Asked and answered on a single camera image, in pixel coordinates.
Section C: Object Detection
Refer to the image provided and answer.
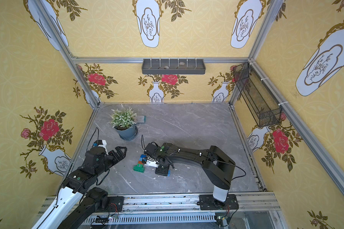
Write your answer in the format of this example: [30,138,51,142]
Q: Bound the long green lego brick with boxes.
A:
[133,164,145,173]

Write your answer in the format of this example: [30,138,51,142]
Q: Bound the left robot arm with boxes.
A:
[33,145,127,229]

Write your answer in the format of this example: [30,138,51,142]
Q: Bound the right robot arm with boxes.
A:
[143,142,236,203]

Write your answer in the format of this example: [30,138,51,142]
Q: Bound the potted plant grey pot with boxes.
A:
[110,105,139,141]

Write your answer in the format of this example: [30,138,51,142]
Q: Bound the grey teal sponge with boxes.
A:
[135,115,146,124]

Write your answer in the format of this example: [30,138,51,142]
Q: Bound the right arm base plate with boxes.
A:
[197,194,239,210]

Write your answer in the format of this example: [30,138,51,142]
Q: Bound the grey wall tray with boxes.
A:
[141,58,206,75]

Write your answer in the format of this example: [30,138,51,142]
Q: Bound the aluminium rail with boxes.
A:
[37,192,282,227]

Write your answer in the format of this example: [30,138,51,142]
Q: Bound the black wire mesh basket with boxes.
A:
[231,63,282,127]

